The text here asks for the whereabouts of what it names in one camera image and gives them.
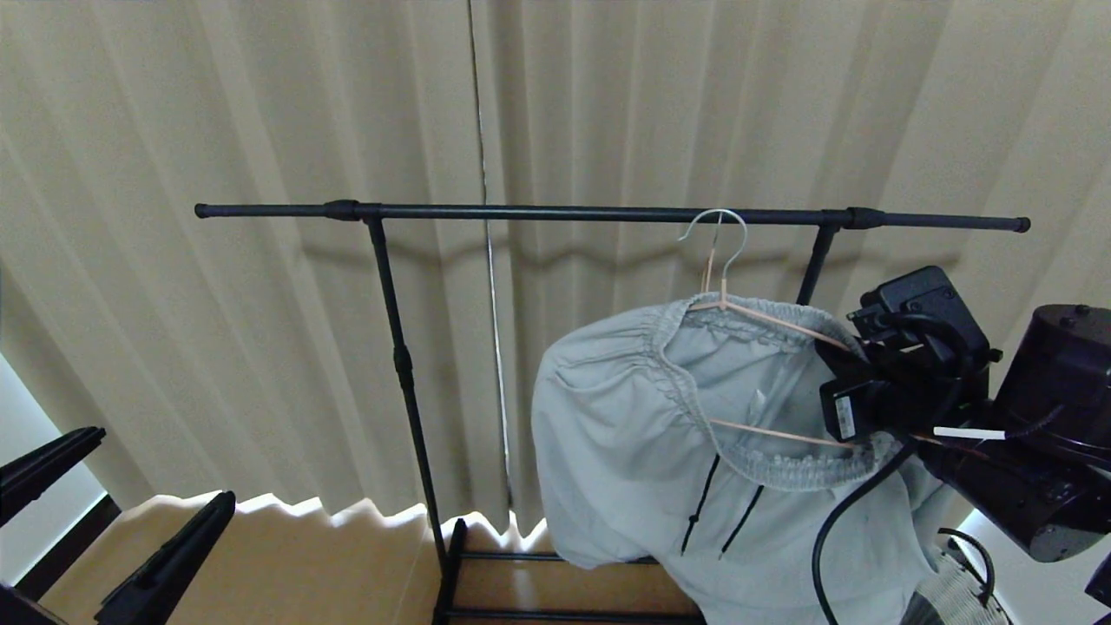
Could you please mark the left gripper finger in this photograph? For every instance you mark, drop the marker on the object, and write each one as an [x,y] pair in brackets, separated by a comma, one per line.
[174,564]
[43,473]

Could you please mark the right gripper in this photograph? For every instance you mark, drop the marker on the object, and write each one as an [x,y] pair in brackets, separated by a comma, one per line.
[903,399]

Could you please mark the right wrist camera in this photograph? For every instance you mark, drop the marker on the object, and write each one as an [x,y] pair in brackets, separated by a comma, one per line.
[920,304]

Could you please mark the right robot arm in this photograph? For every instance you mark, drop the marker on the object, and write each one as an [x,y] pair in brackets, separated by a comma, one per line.
[1068,373]

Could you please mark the black clothes rack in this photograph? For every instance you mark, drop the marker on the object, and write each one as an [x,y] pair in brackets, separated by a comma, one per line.
[564,213]

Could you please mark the white laundry basket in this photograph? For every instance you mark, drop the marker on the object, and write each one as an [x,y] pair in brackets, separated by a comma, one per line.
[950,599]

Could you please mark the beige curtain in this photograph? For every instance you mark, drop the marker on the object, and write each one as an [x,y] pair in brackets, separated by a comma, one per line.
[217,130]

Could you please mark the pale grey shorts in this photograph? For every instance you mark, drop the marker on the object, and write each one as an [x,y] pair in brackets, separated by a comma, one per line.
[625,451]

